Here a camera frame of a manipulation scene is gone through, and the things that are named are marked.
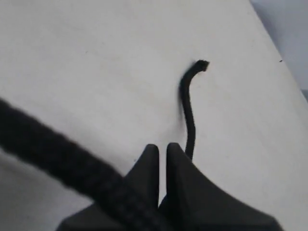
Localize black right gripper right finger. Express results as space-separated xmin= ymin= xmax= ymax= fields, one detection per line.
xmin=159 ymin=143 xmax=282 ymax=231

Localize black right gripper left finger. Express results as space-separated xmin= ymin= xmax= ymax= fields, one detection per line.
xmin=57 ymin=144 xmax=159 ymax=231

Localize black cord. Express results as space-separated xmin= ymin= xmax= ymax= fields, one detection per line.
xmin=0 ymin=60 xmax=210 ymax=231

